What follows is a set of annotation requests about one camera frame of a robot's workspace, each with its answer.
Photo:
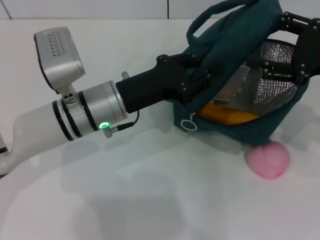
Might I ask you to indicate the yellow banana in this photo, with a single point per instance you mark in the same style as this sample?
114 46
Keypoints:
225 115

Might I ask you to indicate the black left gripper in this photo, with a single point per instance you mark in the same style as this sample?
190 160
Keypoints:
150 87

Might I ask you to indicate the clear plastic box blue lid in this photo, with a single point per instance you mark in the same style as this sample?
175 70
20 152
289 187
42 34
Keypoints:
232 90

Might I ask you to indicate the dark teal zipper lunch bag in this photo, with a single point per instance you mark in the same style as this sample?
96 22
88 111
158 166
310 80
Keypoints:
225 37

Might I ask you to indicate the pink peach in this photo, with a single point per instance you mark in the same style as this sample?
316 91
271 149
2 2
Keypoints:
268 161

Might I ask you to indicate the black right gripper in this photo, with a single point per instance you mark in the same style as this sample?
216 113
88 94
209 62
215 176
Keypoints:
308 50

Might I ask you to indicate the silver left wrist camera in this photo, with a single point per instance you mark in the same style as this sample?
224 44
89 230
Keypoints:
58 57

